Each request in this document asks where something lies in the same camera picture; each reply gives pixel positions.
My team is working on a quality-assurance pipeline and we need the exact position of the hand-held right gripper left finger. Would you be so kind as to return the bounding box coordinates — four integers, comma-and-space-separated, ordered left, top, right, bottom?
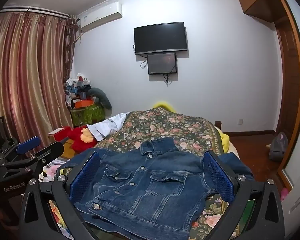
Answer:
19, 151, 102, 240

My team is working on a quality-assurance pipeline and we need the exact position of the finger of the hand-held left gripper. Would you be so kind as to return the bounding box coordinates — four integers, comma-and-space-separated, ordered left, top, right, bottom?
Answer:
0, 136, 40, 162
1, 141, 65, 174

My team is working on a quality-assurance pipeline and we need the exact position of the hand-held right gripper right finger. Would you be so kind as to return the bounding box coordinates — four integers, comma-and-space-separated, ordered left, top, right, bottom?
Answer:
204, 151, 285, 240

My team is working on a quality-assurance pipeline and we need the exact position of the blue denim jacket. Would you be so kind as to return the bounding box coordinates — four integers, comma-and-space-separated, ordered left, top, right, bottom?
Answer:
61, 137, 254, 240

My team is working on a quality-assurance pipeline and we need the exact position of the white pink box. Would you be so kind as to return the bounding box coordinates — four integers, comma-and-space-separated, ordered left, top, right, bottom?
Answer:
49, 127, 72, 143

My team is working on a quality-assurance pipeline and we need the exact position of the red plush toy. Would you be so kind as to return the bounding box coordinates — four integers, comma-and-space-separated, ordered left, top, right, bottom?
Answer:
66, 126, 98, 153

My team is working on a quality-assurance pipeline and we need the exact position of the yellow bed sheet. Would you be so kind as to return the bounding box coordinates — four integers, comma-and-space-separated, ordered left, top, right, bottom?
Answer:
214, 127, 231, 153

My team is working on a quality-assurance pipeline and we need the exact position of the green storage box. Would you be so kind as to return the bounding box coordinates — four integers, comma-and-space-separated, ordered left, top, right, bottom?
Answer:
70, 104, 105, 127

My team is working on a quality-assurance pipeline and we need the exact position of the white pillow cloth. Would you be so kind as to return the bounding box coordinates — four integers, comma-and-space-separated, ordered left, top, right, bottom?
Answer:
87, 112, 127, 141

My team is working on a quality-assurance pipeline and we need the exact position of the orange box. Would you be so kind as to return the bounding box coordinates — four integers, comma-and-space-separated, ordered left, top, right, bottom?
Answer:
74, 99, 95, 109

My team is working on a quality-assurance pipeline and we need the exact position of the striped pink gold curtain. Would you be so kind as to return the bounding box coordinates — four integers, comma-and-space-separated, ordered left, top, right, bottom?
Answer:
0, 11, 77, 150

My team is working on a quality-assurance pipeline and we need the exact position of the pile of assorted clutter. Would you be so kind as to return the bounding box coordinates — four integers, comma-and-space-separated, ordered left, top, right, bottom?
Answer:
64, 73, 93, 105

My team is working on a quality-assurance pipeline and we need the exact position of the green floral bedspread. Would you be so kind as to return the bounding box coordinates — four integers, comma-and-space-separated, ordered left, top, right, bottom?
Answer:
57, 107, 255, 240

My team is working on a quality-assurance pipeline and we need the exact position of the yellow pillow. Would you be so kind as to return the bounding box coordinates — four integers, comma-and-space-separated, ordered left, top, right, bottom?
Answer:
153, 101, 177, 112

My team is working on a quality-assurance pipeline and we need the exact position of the wooden door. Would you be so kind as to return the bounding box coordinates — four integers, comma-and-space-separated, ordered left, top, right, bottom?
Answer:
272, 0, 300, 195

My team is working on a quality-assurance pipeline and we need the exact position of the white air conditioner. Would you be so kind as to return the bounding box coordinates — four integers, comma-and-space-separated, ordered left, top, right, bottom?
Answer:
77, 2, 123, 32

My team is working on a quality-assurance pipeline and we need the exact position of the black monitor cable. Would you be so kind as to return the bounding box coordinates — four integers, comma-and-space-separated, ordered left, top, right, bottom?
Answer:
164, 65, 178, 86

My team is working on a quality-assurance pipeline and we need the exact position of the small black wall monitor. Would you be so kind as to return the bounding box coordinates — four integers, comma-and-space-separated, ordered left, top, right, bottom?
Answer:
147, 52, 178, 75

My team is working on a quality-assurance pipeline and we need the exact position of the curtain rail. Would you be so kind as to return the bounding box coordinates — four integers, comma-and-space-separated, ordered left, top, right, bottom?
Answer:
0, 5, 70, 20

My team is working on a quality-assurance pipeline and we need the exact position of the black wall television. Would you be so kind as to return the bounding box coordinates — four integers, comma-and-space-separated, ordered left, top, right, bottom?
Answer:
133, 22, 188, 55

